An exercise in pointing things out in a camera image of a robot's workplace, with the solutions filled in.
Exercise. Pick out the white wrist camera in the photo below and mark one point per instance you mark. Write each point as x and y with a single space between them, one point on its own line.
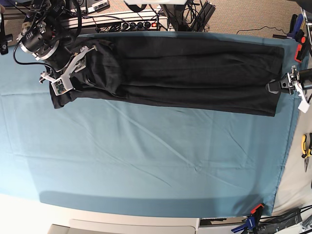
304 104
61 86

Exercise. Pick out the blue clamp bottom right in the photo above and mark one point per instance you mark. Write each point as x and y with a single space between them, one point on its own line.
252 221

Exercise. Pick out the yellow handled pliers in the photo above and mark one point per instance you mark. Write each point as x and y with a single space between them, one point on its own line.
306 148

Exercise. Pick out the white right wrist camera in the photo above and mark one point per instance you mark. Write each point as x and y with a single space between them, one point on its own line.
61 86

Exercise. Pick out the blue clamp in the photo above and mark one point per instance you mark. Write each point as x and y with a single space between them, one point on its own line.
295 25
252 221

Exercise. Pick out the black bag bottom right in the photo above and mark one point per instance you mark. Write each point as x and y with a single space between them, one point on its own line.
272 226

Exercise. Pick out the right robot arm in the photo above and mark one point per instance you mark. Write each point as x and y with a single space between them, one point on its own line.
44 37

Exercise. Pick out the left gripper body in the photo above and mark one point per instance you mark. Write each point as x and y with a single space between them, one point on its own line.
299 81

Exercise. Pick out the white power strip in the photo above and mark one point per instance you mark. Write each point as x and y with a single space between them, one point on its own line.
155 23

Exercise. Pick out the blue clamp top right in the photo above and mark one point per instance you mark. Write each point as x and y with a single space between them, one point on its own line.
295 25

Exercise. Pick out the orange black clamp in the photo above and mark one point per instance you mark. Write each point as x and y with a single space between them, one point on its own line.
302 49

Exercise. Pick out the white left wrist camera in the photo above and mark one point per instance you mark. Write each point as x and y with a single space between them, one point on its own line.
304 104

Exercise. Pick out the black T-shirt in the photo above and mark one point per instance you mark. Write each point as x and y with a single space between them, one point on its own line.
197 73

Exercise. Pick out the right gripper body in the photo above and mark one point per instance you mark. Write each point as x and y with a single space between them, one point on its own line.
63 64

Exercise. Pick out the teal table cloth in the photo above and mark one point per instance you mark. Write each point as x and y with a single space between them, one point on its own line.
130 159

